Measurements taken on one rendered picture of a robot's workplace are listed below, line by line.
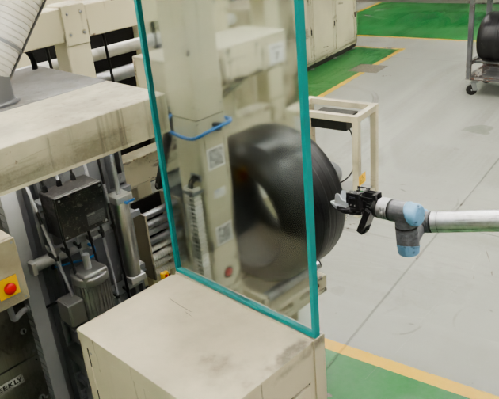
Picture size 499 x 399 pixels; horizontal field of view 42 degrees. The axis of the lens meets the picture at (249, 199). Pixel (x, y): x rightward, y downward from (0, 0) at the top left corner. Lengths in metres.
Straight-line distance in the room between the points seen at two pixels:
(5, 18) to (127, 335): 0.96
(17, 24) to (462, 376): 2.65
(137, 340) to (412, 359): 2.13
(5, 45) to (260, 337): 1.09
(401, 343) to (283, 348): 2.11
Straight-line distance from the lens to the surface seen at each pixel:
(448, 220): 2.29
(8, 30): 2.03
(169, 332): 1.77
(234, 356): 1.66
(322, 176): 2.37
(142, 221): 2.59
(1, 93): 2.03
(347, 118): 4.72
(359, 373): 3.54
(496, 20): 7.70
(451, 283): 4.26
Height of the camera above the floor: 2.30
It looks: 25 degrees down
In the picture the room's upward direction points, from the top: 5 degrees counter-clockwise
